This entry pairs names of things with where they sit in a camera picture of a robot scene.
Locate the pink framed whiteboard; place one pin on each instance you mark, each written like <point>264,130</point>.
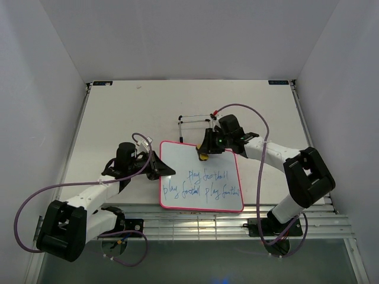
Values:
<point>212,185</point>

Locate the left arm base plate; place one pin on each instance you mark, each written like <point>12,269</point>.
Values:
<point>133,226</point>

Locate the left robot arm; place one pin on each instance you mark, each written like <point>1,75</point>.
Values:
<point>69,225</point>

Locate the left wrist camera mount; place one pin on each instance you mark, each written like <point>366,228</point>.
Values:
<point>144,144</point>

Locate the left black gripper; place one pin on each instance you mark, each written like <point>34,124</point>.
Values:
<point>159,168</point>

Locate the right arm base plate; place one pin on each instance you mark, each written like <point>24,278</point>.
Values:
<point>272,228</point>

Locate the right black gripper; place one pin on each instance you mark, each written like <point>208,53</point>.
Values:
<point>207,147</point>

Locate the yellow bone-shaped eraser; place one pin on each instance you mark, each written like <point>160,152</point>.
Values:
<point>201,156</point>

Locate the wire whiteboard stand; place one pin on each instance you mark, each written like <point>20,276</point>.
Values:
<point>192,122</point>

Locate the aluminium frame rail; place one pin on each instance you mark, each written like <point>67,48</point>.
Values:
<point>179,225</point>

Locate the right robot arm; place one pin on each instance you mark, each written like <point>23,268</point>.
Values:
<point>307,175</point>

